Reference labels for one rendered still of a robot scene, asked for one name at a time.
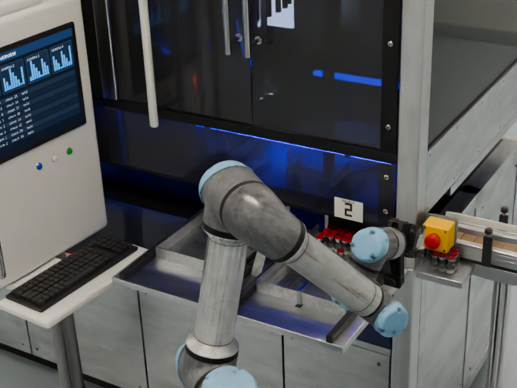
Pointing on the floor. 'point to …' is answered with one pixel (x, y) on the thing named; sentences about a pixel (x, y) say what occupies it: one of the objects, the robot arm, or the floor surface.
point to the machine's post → (412, 172)
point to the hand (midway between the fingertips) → (416, 249)
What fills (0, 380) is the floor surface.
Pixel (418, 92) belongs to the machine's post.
